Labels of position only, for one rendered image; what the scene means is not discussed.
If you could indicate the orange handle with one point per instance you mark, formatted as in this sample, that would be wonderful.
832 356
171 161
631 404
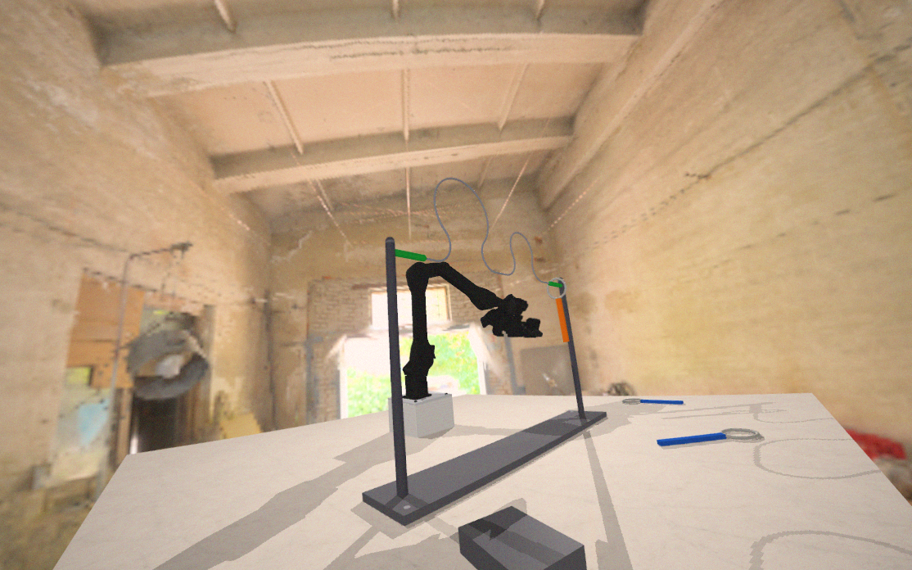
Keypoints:
562 320

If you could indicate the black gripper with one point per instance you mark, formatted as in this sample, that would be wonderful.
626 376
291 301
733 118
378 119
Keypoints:
514 327

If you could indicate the blue handle with grey loop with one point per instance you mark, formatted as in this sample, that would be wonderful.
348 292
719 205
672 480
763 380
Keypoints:
709 437
675 402

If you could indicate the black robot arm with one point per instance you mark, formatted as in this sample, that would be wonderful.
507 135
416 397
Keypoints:
422 354

